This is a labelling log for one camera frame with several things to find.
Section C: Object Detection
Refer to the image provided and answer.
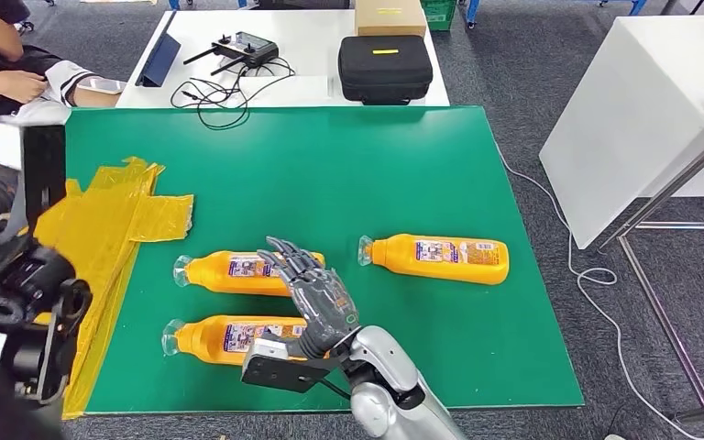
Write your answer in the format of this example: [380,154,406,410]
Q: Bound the green plastic crate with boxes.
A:
[420,0,457,31]

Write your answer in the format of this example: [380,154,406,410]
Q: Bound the black carrying case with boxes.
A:
[336,34,435,106]

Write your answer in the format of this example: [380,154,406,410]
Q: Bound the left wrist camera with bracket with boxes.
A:
[0,118,68,235]

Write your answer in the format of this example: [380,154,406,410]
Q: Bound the black cable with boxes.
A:
[168,57,297,132]

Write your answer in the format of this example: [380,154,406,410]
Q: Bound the white floor cable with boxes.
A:
[497,151,704,440]

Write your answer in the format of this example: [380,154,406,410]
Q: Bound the orange detergent bottle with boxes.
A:
[172,249,327,298]
[357,233,511,287]
[161,314,311,368]

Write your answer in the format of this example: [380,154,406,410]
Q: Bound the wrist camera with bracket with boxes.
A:
[241,336,344,395]
[0,118,68,235]

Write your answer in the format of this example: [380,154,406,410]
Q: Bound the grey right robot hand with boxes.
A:
[257,236,361,360]

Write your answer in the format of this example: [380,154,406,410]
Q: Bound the large white table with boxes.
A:
[536,15,704,251]

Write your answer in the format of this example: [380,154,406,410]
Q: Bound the dark blue tablet cover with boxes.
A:
[134,8,182,88]

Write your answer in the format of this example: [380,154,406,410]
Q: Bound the cardboard box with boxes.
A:
[353,0,429,39]

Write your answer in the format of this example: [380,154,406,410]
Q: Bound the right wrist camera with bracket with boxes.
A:
[241,336,344,395]

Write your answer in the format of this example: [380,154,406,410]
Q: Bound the yellow taped sheet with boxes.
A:
[24,156,195,422]

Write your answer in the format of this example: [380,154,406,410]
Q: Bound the black remote controller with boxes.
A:
[181,30,281,77]

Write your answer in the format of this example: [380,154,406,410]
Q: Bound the black robot torso edge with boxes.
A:
[0,357,68,440]

